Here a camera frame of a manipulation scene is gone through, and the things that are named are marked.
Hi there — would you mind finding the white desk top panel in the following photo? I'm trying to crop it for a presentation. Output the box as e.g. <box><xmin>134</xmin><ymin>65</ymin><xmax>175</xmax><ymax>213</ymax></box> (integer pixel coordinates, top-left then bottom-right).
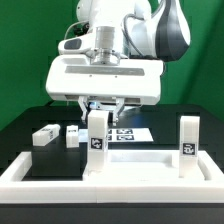
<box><xmin>83</xmin><ymin>150</ymin><xmax>205</xmax><ymax>182</ymax></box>

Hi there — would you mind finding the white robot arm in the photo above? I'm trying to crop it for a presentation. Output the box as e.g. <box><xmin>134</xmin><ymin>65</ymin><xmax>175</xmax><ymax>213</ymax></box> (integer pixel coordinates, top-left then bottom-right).
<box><xmin>46</xmin><ymin>0</ymin><xmax>190</xmax><ymax>123</ymax></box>

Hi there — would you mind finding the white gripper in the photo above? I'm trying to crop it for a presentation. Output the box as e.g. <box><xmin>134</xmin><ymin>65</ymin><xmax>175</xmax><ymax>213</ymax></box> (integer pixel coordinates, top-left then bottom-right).
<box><xmin>46</xmin><ymin>35</ymin><xmax>164</xmax><ymax>125</ymax></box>

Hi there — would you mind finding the white marker tag sheet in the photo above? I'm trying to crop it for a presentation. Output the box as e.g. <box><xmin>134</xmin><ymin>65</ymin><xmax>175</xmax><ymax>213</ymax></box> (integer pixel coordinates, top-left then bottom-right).
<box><xmin>78</xmin><ymin>127</ymin><xmax>154</xmax><ymax>144</ymax></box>

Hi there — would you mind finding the white U-shaped frame fixture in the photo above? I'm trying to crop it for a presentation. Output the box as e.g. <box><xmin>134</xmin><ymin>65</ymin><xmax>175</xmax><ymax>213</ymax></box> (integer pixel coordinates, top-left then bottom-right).
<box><xmin>0</xmin><ymin>151</ymin><xmax>224</xmax><ymax>204</ymax></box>

